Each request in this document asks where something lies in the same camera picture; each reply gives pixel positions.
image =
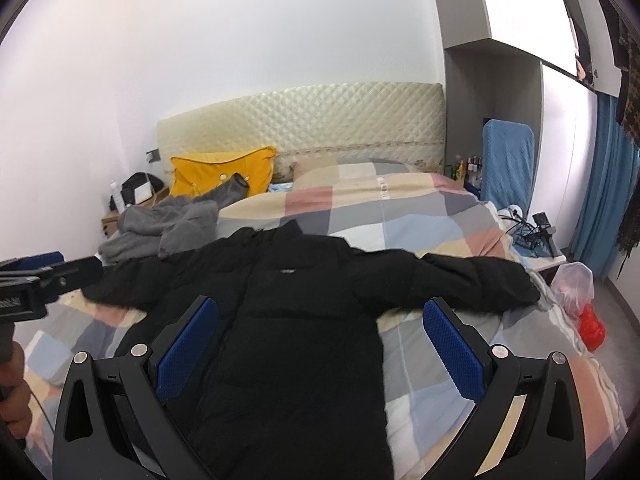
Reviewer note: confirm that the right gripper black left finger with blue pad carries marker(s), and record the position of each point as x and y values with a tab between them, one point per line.
90	441

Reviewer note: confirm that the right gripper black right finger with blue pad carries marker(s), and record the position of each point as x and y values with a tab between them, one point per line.
548	440

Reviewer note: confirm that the black puffer jacket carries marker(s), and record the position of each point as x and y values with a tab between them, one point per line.
291	385

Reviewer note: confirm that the person's left hand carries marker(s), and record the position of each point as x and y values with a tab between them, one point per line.
15	411

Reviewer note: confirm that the red plastic bag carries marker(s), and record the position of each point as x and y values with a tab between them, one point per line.
590	328

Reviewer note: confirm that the black bag on nightstand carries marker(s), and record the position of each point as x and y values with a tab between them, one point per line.
137	180

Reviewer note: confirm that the grey hoodie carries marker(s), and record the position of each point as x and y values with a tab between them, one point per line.
176	224

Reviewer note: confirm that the clear plastic bag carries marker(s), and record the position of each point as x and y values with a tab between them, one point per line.
573	287

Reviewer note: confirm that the yellow pillow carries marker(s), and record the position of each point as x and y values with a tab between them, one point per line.
195	174

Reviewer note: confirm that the black desk gadget stand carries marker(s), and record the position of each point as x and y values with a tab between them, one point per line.
534	240

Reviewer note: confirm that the dark hanging scarf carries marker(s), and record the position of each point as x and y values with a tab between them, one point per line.
626	57

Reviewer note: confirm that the bottles on shelf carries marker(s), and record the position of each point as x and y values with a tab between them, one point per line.
466	171

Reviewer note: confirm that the blue curtain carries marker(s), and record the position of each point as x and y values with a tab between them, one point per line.
605	201

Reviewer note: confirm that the patchwork checked duvet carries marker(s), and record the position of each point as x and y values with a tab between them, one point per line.
414	211

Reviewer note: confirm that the blue towel covered chair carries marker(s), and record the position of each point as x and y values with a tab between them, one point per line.
508	164

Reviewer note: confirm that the patchwork bed pillow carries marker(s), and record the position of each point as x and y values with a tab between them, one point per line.
316	172

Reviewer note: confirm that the cream quilted headboard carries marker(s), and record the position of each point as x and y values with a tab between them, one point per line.
398	121

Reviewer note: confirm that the grey wardrobe cabinet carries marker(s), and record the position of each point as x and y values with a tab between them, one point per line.
515	60

